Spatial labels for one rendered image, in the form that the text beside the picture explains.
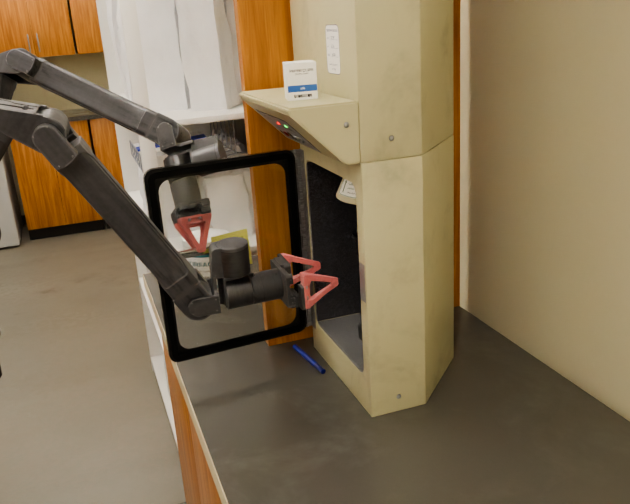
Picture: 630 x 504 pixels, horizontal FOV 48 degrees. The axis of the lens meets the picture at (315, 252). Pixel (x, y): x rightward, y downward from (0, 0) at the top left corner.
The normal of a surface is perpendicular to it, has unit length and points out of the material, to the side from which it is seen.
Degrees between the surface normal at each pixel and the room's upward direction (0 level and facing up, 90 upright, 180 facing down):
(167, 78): 94
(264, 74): 90
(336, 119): 90
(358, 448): 0
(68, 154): 96
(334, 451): 0
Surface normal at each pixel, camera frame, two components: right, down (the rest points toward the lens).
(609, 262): -0.94, 0.16
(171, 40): 0.17, 0.22
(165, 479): -0.07, -0.95
